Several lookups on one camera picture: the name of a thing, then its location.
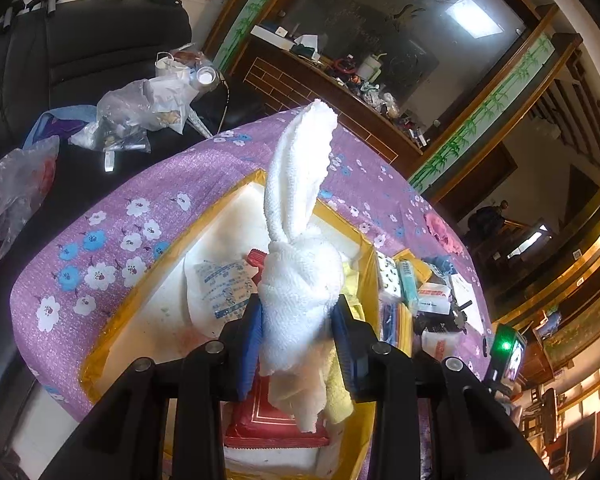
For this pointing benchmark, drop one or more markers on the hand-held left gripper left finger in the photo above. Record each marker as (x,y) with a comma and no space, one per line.
(252,340)

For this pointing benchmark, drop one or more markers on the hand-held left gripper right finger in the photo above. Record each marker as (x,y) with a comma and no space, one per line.
(345,345)

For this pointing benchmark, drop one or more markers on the white towel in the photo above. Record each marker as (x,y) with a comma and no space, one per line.
(300,280)

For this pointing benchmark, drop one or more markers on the lemon print tissue pack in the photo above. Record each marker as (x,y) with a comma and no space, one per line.
(387,272)

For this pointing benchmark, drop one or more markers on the green white packet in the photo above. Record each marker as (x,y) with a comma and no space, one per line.
(407,280)

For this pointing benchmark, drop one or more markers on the yellow tray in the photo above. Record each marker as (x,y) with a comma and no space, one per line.
(165,310)

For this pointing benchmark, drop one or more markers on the blue towel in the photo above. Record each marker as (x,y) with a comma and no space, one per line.
(440,263)

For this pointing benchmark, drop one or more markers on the yellow towel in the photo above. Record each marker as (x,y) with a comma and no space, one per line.
(342,400)

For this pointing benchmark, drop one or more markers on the white printed packet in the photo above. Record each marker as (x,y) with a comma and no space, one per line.
(225,290)

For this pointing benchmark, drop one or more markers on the white packet red label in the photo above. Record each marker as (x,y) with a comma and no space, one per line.
(432,296)
(440,344)

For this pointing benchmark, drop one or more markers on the white paper sheet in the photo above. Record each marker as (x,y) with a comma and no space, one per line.
(469,292)

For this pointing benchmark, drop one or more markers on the framed landscape picture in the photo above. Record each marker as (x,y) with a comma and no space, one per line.
(580,332)

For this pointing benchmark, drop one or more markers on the red striped packet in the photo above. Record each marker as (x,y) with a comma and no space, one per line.
(255,258)

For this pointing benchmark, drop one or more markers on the red packet with gold border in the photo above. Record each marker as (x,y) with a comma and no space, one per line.
(272,422)

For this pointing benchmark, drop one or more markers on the pink cloth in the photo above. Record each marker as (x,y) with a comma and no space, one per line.
(437,227)

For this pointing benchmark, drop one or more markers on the purple floral tablecloth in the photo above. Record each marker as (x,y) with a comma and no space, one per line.
(180,170)

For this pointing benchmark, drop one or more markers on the wooden cabinet with clutter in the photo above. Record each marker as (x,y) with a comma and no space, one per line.
(387,102)

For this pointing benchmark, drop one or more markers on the clear plastic bag with contents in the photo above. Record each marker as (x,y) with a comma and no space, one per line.
(125,115)

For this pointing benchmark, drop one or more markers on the wooden stair railing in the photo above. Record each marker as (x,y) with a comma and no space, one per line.
(580,95)

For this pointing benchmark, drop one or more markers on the clear bag with red contents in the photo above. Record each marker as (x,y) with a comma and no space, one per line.
(15,195)

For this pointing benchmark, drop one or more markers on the white jug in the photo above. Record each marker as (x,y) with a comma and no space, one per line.
(369,66)

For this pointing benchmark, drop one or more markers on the white plastic bag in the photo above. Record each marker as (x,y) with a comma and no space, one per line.
(172,69)

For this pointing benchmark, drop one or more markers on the blue purple bag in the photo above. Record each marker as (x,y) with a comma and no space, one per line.
(62,121)

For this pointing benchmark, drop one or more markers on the tissue box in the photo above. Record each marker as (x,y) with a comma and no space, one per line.
(307,41)

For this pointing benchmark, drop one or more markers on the white flat box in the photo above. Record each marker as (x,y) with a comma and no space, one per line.
(275,35)

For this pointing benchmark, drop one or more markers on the black sofa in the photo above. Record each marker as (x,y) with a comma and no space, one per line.
(105,35)

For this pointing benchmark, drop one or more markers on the wooden cabinet with bamboo frame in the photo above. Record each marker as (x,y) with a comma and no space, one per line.
(300,85)

